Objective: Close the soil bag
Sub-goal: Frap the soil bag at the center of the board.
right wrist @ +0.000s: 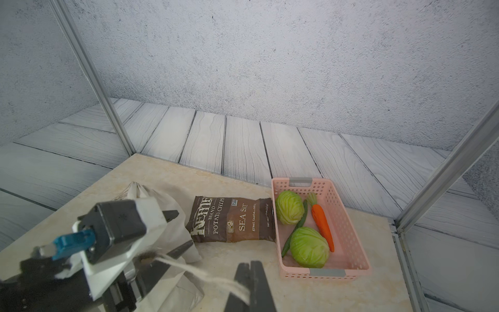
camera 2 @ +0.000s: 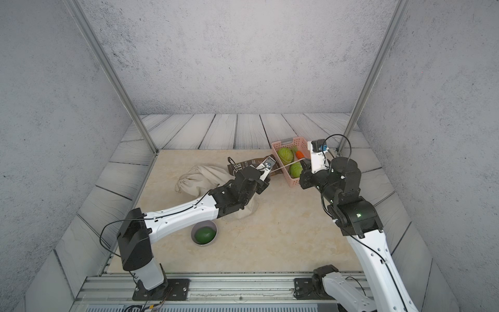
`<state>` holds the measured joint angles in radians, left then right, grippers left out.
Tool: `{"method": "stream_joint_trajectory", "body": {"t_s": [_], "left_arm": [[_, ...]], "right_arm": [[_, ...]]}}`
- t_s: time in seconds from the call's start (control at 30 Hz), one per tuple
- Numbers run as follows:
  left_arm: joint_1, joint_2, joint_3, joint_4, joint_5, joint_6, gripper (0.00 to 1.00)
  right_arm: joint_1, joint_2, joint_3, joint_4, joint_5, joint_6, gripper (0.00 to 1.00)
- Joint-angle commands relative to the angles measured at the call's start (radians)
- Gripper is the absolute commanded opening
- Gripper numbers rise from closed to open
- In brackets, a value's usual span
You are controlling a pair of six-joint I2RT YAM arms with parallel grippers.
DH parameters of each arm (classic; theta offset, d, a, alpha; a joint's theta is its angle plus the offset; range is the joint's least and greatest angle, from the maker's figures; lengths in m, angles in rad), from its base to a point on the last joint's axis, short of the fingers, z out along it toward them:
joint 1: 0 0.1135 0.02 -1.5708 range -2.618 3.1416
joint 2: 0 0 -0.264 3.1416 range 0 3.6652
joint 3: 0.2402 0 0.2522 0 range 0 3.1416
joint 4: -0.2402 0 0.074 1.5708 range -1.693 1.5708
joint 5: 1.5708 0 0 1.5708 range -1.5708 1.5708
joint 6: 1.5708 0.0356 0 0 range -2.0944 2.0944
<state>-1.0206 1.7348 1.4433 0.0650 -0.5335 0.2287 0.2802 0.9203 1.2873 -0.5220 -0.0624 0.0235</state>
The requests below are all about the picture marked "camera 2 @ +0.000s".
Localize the beige drawstring soil bag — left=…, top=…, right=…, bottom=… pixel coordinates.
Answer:
left=223, top=196, right=259, bottom=222

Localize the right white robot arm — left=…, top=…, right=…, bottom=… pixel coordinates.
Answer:
left=300, top=153, right=417, bottom=311

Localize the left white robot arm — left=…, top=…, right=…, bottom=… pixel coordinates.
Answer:
left=117, top=165, right=270, bottom=291

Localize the small beige cloth bag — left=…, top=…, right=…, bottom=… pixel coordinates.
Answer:
left=175, top=165, right=233, bottom=198

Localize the brown Kettle chips bag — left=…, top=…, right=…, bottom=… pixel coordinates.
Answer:
left=227, top=155, right=281, bottom=179

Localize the green cabbage front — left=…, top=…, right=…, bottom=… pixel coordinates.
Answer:
left=288, top=162, right=303, bottom=179

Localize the green cabbage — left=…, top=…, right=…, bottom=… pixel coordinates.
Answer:
left=288, top=162, right=303, bottom=179
left=278, top=147, right=294, bottom=165

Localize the grey bowl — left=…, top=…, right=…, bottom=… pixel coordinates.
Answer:
left=191, top=220, right=218, bottom=246

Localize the green avocado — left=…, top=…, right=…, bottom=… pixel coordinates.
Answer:
left=194, top=227, right=217, bottom=245

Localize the pink plastic basket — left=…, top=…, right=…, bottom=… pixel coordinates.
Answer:
left=271, top=136, right=310, bottom=188

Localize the green cabbage back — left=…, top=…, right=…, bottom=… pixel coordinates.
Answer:
left=278, top=147, right=294, bottom=165

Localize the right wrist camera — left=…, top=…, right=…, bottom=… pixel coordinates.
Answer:
left=307, top=139, right=330, bottom=174

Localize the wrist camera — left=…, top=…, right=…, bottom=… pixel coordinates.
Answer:
left=307, top=139, right=330, bottom=174
left=256, top=156, right=276, bottom=181

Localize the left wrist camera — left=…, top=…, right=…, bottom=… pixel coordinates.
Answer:
left=256, top=156, right=276, bottom=181

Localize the right aluminium frame post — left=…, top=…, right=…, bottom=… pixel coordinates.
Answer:
left=337, top=0, right=410, bottom=153

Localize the aluminium frame post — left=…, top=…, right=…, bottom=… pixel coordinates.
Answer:
left=337, top=0, right=410, bottom=153
left=64, top=0, right=159, bottom=155

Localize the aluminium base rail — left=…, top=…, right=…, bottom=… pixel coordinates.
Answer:
left=75, top=272, right=337, bottom=305

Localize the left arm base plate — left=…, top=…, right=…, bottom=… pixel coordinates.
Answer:
left=132, top=279, right=191, bottom=301

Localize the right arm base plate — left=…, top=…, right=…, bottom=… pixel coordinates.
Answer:
left=293, top=276, right=322, bottom=300

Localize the left aluminium frame post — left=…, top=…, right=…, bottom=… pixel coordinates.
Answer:
left=64, top=0, right=159, bottom=155

